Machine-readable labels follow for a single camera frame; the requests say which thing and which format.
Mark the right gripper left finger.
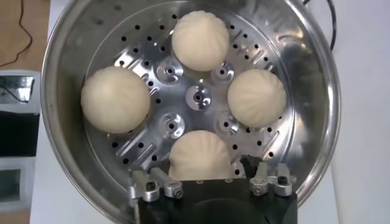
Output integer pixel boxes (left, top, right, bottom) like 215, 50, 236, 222
127, 167, 185, 208

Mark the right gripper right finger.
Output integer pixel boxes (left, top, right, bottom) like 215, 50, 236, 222
240, 155, 297, 196

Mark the white steamed baozi bun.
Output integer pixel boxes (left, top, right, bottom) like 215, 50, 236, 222
168, 130, 232, 181
227, 68, 288, 128
171, 10, 230, 72
80, 66, 151, 134

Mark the grey black robot base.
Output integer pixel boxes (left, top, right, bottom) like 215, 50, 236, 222
0, 69, 41, 212

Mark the stainless steel steamer basket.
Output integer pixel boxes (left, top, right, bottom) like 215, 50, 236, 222
40, 0, 342, 224

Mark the black cooker power cord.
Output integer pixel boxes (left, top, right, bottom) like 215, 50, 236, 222
303, 0, 338, 51

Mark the thin black floor cable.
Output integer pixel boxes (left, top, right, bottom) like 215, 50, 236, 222
0, 0, 34, 68

